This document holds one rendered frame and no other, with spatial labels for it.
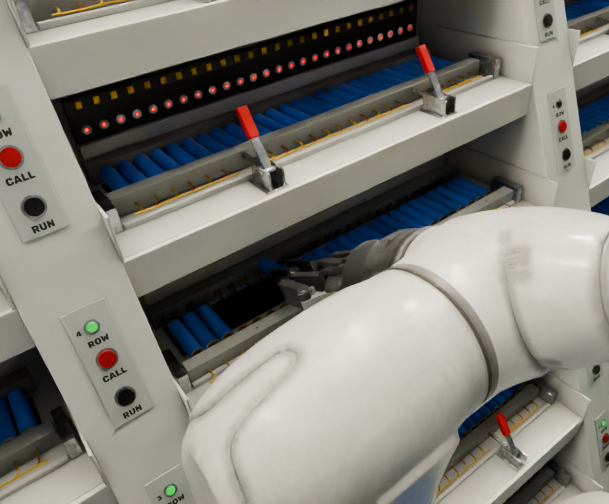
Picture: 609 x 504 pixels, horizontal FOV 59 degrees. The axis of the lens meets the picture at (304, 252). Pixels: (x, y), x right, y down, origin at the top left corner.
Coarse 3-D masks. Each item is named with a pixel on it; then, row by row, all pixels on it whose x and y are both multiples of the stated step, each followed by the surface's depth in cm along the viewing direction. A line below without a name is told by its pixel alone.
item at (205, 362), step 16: (496, 192) 83; (512, 192) 83; (464, 208) 80; (480, 208) 80; (496, 208) 81; (288, 304) 66; (272, 320) 64; (288, 320) 65; (240, 336) 63; (256, 336) 63; (208, 352) 61; (224, 352) 61; (240, 352) 62; (192, 368) 59; (208, 368) 61
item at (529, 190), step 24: (456, 168) 94; (480, 168) 89; (504, 168) 85; (528, 192) 83; (552, 192) 80; (312, 216) 79; (264, 240) 75; (216, 264) 72; (168, 288) 69; (240, 288) 73; (264, 312) 69; (168, 360) 60; (192, 408) 58
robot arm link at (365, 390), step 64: (320, 320) 29; (384, 320) 28; (448, 320) 29; (256, 384) 27; (320, 384) 26; (384, 384) 26; (448, 384) 28; (192, 448) 27; (256, 448) 25; (320, 448) 25; (384, 448) 26; (448, 448) 29
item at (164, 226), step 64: (192, 64) 66; (256, 64) 71; (320, 64) 77; (384, 64) 80; (448, 64) 79; (512, 64) 76; (128, 128) 64; (192, 128) 67; (256, 128) 57; (320, 128) 66; (384, 128) 68; (448, 128) 69; (128, 192) 55; (192, 192) 57; (256, 192) 58; (320, 192) 60; (128, 256) 50; (192, 256) 54
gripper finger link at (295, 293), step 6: (282, 282) 60; (288, 282) 58; (294, 282) 57; (282, 288) 59; (288, 288) 57; (294, 288) 55; (300, 288) 54; (306, 288) 53; (288, 294) 58; (294, 294) 55; (300, 294) 52; (306, 294) 51; (288, 300) 59; (294, 300) 56; (300, 300) 52; (306, 300) 51; (300, 306) 55
